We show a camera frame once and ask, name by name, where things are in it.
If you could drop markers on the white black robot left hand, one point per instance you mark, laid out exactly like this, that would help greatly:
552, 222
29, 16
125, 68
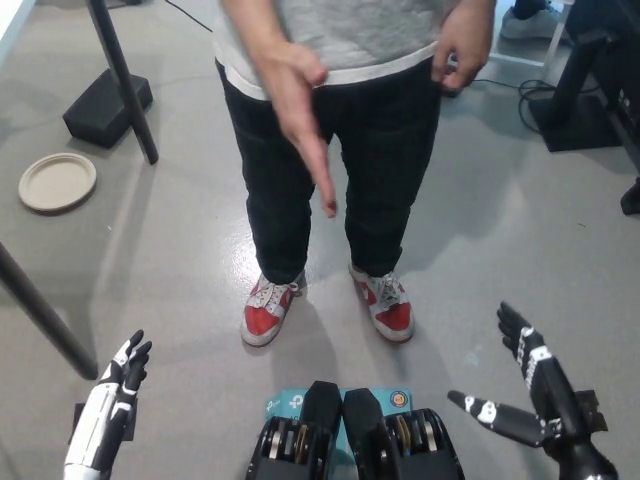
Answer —
102, 410

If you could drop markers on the person left hand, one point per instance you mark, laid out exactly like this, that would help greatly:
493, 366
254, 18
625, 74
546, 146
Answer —
467, 50

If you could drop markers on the person right hand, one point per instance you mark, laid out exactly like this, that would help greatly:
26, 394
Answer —
300, 110

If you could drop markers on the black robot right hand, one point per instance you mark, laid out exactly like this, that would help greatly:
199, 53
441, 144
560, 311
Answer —
545, 380

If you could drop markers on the person in grey shirt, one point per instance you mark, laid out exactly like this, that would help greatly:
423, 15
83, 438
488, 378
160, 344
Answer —
380, 150

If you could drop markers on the person left red white sneaker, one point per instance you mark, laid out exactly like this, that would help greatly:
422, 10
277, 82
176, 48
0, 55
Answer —
387, 305

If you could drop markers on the person red white sneaker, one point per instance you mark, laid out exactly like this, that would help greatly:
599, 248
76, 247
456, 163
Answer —
265, 315
387, 305

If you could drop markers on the person right red white sneaker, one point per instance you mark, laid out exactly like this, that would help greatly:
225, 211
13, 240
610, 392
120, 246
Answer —
265, 315

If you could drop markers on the grey sneaker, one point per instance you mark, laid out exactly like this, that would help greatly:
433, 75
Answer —
527, 25

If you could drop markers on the thick black table leg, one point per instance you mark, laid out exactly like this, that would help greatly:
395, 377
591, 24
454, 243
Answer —
45, 315

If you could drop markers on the black monitor stand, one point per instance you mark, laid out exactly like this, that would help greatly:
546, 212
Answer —
575, 120

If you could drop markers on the black monitor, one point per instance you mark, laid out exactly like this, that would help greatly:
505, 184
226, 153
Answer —
625, 65

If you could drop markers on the thin black slanted pole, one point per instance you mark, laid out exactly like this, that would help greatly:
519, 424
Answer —
127, 85

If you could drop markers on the teal router box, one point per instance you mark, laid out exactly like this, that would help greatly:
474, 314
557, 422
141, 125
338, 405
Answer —
285, 402

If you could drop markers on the black caster foot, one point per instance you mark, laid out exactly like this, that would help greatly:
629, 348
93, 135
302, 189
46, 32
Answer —
631, 200

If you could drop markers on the black foam block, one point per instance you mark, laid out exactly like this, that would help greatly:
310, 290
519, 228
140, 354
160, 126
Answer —
100, 110

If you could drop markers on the beige paper plate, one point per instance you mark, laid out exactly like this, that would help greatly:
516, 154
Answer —
57, 182

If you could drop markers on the white desk frame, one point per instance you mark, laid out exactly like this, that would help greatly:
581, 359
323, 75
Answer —
550, 47

